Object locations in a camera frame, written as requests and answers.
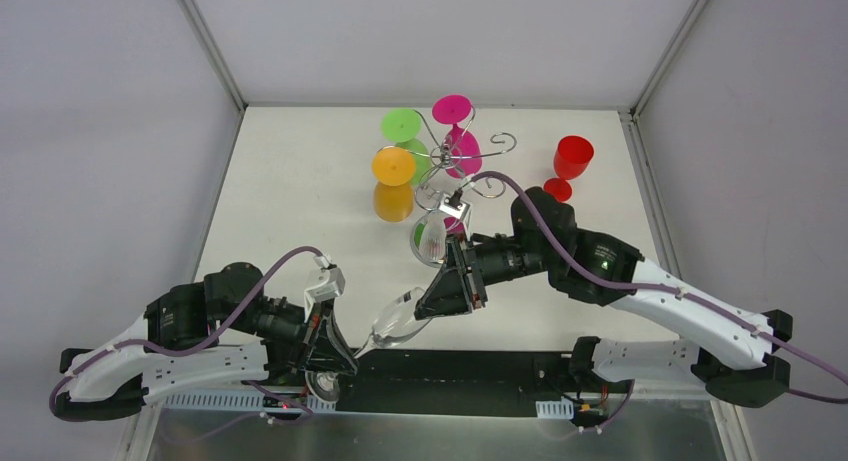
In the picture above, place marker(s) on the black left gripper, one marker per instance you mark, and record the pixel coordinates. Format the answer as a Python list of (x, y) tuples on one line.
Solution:
[(312, 338)]

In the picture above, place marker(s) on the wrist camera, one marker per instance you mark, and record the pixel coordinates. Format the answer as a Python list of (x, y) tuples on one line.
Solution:
[(456, 212), (326, 282)]

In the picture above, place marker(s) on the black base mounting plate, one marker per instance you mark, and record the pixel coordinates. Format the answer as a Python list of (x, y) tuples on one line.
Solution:
[(465, 383)]

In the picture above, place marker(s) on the red wine glass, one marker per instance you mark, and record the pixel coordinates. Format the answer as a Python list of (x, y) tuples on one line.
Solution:
[(572, 156)]

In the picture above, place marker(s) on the clear wine glass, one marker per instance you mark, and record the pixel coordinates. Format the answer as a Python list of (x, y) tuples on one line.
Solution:
[(395, 325), (429, 236)]

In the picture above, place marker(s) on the orange wine glass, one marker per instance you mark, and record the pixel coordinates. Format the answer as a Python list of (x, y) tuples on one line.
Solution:
[(393, 168)]

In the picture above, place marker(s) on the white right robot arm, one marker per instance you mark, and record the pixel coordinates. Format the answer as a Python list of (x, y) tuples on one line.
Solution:
[(727, 351)]

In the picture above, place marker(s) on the chrome wine glass rack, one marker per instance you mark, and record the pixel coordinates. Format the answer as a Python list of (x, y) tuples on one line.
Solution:
[(447, 155)]

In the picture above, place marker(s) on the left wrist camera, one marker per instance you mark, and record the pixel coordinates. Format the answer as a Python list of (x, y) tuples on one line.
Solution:
[(326, 282)]

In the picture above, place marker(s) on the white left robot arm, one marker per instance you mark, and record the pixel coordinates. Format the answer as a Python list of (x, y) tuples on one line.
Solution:
[(221, 329)]

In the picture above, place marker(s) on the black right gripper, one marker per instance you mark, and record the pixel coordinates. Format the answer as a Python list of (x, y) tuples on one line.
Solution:
[(468, 277)]

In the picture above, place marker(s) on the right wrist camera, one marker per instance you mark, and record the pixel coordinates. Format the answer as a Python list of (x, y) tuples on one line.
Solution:
[(456, 212)]

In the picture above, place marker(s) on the green wine glass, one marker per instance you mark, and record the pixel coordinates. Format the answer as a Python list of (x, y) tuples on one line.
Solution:
[(401, 127)]

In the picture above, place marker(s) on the pink wine glass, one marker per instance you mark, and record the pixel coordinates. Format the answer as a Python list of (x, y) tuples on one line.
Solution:
[(457, 111)]

